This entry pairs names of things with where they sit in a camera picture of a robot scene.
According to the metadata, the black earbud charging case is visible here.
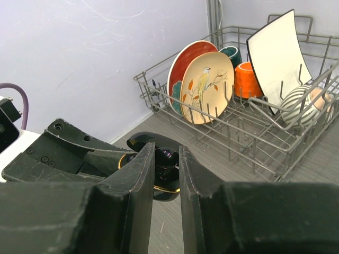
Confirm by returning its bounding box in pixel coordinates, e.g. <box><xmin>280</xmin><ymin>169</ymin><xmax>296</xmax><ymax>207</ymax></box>
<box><xmin>118</xmin><ymin>131</ymin><xmax>182</xmax><ymax>202</ymax></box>

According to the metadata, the orange mug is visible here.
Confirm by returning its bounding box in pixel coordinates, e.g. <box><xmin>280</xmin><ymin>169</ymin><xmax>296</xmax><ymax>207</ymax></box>
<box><xmin>234</xmin><ymin>61</ymin><xmax>263</xmax><ymax>99</ymax></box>

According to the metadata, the striped black white cup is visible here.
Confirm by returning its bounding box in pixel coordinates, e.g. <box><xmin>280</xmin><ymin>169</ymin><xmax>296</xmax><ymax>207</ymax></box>
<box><xmin>280</xmin><ymin>84</ymin><xmax>333</xmax><ymax>130</ymax></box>

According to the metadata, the dark green mug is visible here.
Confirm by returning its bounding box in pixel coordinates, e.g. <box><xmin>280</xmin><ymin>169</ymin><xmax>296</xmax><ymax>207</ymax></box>
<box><xmin>219</xmin><ymin>46</ymin><xmax>242</xmax><ymax>69</ymax></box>

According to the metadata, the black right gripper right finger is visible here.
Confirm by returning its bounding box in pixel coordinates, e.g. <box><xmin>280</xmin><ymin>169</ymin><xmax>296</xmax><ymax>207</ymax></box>
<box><xmin>179</xmin><ymin>146</ymin><xmax>338</xmax><ymax>253</ymax></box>

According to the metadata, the beige speckled round plate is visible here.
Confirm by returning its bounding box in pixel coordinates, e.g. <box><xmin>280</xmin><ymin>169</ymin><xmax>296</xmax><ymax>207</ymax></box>
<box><xmin>180</xmin><ymin>51</ymin><xmax>235</xmax><ymax>124</ymax></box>

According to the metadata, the white square plate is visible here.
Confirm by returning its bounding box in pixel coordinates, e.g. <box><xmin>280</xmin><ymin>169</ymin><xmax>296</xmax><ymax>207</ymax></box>
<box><xmin>246</xmin><ymin>9</ymin><xmax>312</xmax><ymax>106</ymax></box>

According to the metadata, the red green round plate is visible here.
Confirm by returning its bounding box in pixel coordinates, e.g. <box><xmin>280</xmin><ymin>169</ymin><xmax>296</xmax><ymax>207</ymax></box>
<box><xmin>167</xmin><ymin>40</ymin><xmax>218</xmax><ymax>117</ymax></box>

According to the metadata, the black earbud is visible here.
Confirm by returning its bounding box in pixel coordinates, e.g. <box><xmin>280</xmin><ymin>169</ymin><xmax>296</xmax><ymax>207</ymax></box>
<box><xmin>155</xmin><ymin>147</ymin><xmax>179</xmax><ymax>183</ymax></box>

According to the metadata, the aluminium frame rail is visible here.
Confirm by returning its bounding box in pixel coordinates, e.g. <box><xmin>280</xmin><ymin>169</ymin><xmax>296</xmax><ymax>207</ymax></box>
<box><xmin>206</xmin><ymin>0</ymin><xmax>224</xmax><ymax>49</ymax></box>

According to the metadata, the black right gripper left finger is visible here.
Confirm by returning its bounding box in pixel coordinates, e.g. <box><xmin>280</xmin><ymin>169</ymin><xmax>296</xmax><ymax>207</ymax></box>
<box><xmin>1</xmin><ymin>143</ymin><xmax>155</xmax><ymax>253</ymax></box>

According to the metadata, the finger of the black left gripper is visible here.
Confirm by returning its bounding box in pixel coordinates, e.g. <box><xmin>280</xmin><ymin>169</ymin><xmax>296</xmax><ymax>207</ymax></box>
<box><xmin>1</xmin><ymin>119</ymin><xmax>133</xmax><ymax>183</ymax></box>

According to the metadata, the grey wire dish rack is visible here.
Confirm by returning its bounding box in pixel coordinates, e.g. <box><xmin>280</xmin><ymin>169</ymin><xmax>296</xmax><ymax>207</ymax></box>
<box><xmin>134</xmin><ymin>14</ymin><xmax>338</xmax><ymax>182</ymax></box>

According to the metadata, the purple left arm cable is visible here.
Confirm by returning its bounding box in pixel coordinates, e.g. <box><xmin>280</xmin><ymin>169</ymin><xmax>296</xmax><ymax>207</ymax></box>
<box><xmin>0</xmin><ymin>82</ymin><xmax>29</xmax><ymax>131</ymax></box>

